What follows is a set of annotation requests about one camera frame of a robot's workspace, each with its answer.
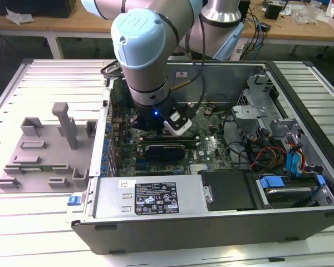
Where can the black power adapter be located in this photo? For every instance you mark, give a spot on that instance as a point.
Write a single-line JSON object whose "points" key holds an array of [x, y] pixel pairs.
{"points": [[265, 27]]}

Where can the crumpled white paper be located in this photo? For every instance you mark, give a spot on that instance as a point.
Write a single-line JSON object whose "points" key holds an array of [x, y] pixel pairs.
{"points": [[18, 17]]}

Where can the black graphics card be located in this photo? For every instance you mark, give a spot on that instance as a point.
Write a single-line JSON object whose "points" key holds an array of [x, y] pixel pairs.
{"points": [[164, 151]]}

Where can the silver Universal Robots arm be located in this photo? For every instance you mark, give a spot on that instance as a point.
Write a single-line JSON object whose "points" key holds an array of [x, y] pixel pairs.
{"points": [[144, 55]]}

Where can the small black box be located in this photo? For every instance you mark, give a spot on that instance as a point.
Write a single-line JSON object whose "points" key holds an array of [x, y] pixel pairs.
{"points": [[272, 12]]}

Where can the wooden desk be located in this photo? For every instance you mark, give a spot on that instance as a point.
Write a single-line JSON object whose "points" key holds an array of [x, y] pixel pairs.
{"points": [[58, 23]]}

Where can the green motherboard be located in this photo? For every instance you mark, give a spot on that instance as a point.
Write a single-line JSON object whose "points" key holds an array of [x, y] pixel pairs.
{"points": [[208, 144]]}

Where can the silver metal drive cage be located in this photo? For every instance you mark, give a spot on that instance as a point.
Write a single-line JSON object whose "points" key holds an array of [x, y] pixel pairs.
{"points": [[247, 114]]}

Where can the black RAM slot bank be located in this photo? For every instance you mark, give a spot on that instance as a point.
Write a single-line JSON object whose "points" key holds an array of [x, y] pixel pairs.
{"points": [[156, 140]]}

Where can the green RAM stick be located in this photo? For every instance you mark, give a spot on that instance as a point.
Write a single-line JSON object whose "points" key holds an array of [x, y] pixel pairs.
{"points": [[53, 167]]}

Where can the silver power supply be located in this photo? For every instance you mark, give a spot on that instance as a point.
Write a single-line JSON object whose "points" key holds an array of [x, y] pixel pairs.
{"points": [[114, 194]]}

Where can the clear plastic bags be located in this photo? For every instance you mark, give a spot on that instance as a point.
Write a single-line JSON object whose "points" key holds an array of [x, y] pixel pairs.
{"points": [[309, 14]]}

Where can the silver chipset heatsink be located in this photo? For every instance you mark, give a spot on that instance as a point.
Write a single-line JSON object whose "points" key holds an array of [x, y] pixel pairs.
{"points": [[199, 168]]}

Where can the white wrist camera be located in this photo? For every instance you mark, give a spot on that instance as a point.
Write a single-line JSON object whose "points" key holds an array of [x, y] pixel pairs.
{"points": [[181, 128]]}

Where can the black drive bay cover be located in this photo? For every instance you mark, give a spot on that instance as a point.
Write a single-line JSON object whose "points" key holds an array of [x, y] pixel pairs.
{"points": [[228, 189]]}

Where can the round coin cell battery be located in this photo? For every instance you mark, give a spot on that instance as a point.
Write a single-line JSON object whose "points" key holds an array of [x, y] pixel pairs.
{"points": [[208, 110]]}

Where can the grey parts rack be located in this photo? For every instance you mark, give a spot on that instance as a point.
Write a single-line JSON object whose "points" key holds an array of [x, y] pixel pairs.
{"points": [[53, 155]]}

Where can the blue case latch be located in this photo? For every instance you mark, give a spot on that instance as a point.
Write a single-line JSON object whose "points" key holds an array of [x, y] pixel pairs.
{"points": [[73, 200]]}

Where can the open black PC case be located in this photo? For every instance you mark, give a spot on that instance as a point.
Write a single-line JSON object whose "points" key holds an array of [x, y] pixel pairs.
{"points": [[183, 233]]}

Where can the hard disk in blue carrier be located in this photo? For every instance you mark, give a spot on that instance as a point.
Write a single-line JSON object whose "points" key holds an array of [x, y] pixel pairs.
{"points": [[289, 193]]}

